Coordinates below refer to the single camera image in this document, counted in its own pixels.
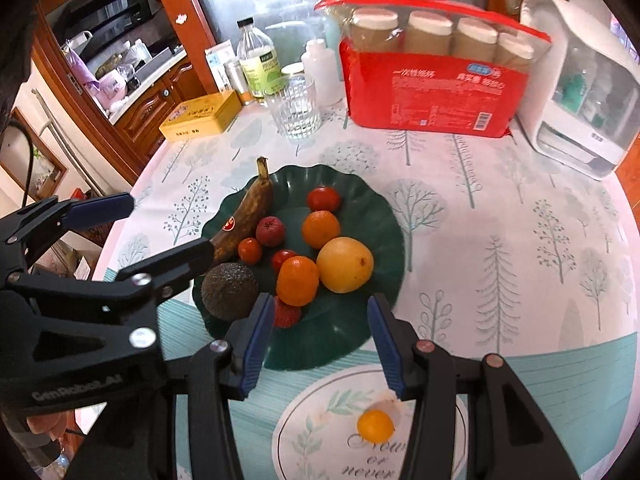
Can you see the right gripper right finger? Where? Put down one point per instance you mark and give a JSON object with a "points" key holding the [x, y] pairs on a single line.
{"points": [[509, 436]]}

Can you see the wooden cabinet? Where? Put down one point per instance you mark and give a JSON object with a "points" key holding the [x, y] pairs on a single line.
{"points": [[119, 67]]}

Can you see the white printed round plate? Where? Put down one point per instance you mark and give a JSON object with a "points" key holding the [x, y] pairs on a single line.
{"points": [[317, 435]]}

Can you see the dark avocado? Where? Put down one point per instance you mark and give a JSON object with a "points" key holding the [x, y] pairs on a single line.
{"points": [[229, 291]]}

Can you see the yellow flat box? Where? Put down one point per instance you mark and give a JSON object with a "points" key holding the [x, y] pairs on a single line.
{"points": [[200, 117]]}

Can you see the small orange tangerine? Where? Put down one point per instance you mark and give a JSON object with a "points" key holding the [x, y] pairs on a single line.
{"points": [[319, 227]]}

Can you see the dark green leaf plate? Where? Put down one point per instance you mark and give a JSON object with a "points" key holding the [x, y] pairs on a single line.
{"points": [[332, 325]]}

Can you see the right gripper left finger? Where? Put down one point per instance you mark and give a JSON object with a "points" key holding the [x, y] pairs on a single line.
{"points": [[135, 437]]}

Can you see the white plastic bottle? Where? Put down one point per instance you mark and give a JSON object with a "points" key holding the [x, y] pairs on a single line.
{"points": [[320, 63]]}

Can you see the red cherry tomato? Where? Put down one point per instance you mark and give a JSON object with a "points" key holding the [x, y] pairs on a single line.
{"points": [[279, 257], [250, 251], [323, 198]]}

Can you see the red paper cup package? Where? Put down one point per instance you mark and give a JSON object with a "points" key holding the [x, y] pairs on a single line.
{"points": [[433, 65]]}

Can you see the small metal can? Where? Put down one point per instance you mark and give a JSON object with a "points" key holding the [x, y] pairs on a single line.
{"points": [[238, 81]]}

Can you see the overripe brown banana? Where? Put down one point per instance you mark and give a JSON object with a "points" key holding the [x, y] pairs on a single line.
{"points": [[254, 206]]}

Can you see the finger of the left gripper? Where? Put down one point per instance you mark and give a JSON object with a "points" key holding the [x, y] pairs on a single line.
{"points": [[28, 233], [156, 278]]}

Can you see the clear drinking glass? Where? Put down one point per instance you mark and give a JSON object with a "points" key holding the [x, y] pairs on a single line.
{"points": [[293, 106]]}

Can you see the clear plastic bottle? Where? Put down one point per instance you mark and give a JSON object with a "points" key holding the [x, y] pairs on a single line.
{"points": [[259, 61]]}

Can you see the small yellow kumquat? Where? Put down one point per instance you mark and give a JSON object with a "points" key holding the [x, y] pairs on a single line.
{"points": [[375, 426]]}

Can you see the white countertop appliance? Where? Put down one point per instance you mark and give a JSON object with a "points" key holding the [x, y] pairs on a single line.
{"points": [[581, 103]]}

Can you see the large yellow orange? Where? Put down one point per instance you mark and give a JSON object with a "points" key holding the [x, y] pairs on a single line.
{"points": [[344, 264]]}

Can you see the red lychee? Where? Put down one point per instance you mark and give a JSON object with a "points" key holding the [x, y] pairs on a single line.
{"points": [[285, 316], [270, 232]]}

